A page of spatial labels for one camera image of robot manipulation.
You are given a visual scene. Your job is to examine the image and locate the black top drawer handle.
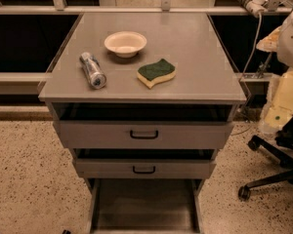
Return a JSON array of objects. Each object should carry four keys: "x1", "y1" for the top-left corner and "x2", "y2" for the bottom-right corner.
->
[{"x1": 130, "y1": 130, "x2": 158, "y2": 139}]

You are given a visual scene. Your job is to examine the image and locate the black middle drawer handle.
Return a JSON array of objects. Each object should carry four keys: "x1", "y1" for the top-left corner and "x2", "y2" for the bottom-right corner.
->
[{"x1": 132, "y1": 166, "x2": 156, "y2": 175}]

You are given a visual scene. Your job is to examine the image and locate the green and yellow sponge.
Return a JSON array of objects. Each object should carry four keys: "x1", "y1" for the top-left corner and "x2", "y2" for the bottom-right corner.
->
[{"x1": 137, "y1": 58, "x2": 176, "y2": 89}]

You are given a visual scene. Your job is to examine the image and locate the black drawer handle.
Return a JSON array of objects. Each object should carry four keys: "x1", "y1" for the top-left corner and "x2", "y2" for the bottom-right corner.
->
[
  {"x1": 130, "y1": 130, "x2": 158, "y2": 139},
  {"x1": 132, "y1": 166, "x2": 156, "y2": 175}
]

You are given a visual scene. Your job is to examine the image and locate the white power cable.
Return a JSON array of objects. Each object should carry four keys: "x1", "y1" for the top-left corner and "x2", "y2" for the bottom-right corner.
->
[{"x1": 241, "y1": 11, "x2": 263, "y2": 78}]

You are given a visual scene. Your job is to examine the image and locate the silver drink can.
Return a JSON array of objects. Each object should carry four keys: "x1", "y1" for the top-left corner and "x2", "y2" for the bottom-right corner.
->
[{"x1": 79, "y1": 52, "x2": 106, "y2": 89}]

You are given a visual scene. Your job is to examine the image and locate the grey top drawer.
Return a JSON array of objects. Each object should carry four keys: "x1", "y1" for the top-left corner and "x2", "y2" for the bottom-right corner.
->
[{"x1": 54, "y1": 103, "x2": 233, "y2": 149}]

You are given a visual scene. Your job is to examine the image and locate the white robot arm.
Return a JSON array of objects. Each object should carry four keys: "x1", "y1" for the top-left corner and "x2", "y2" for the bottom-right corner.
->
[{"x1": 256, "y1": 11, "x2": 293, "y2": 134}]

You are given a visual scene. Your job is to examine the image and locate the grey drawer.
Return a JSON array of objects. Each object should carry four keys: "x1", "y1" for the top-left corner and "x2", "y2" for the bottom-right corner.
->
[
  {"x1": 86, "y1": 179, "x2": 203, "y2": 234},
  {"x1": 73, "y1": 149, "x2": 216, "y2": 179},
  {"x1": 54, "y1": 103, "x2": 233, "y2": 149}
]

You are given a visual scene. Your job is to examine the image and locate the grey drawer cabinet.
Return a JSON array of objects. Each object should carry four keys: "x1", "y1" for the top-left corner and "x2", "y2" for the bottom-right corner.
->
[{"x1": 38, "y1": 11, "x2": 248, "y2": 234}]

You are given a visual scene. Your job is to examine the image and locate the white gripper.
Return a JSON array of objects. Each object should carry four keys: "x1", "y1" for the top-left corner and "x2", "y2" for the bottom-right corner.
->
[{"x1": 256, "y1": 26, "x2": 293, "y2": 134}]

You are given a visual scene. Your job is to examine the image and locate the metal clamp stand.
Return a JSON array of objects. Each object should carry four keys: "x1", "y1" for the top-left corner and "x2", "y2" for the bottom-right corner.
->
[{"x1": 242, "y1": 53, "x2": 272, "y2": 79}]

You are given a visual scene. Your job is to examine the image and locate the grey middle drawer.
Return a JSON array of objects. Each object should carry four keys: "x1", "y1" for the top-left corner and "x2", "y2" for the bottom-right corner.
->
[{"x1": 73, "y1": 149, "x2": 216, "y2": 179}]

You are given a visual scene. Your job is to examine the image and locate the white paper bowl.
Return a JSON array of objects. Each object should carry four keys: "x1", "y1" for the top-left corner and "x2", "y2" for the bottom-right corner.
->
[{"x1": 105, "y1": 31, "x2": 147, "y2": 59}]

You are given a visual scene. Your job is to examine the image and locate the black office chair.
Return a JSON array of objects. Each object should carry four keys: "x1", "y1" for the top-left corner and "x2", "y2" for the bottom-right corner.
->
[{"x1": 238, "y1": 116, "x2": 293, "y2": 201}]

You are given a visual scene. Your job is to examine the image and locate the white power strip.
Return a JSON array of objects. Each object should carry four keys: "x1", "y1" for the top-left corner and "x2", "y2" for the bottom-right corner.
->
[{"x1": 237, "y1": 0, "x2": 267, "y2": 18}]

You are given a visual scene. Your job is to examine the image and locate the grey bottom drawer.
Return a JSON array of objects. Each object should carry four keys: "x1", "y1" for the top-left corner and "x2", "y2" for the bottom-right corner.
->
[{"x1": 86, "y1": 179, "x2": 203, "y2": 234}]

